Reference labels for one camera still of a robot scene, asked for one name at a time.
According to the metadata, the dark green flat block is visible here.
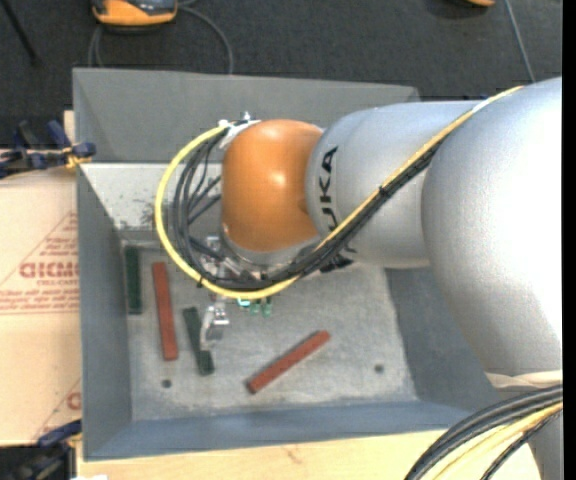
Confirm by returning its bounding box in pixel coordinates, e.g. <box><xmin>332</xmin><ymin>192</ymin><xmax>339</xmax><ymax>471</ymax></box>
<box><xmin>124</xmin><ymin>246</ymin><xmax>144</xmax><ymax>316</ymax></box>
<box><xmin>182</xmin><ymin>306</ymin><xmax>216</xmax><ymax>377</ymax></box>

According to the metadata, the red-brown flat block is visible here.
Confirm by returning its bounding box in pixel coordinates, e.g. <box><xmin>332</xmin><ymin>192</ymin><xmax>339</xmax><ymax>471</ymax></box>
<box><xmin>244</xmin><ymin>329</ymin><xmax>332</xmax><ymax>396</ymax></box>
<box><xmin>150</xmin><ymin>261</ymin><xmax>180</xmax><ymax>362</ymax></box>

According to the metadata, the grey metal bin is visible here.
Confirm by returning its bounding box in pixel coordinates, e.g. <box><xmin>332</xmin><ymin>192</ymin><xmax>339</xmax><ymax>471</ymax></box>
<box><xmin>71</xmin><ymin>67</ymin><xmax>500</xmax><ymax>462</ymax></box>

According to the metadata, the brown cardboard board red print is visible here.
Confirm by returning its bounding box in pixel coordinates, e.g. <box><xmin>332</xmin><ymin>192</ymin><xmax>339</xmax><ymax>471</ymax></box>
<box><xmin>0</xmin><ymin>109</ymin><xmax>84</xmax><ymax>450</ymax></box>

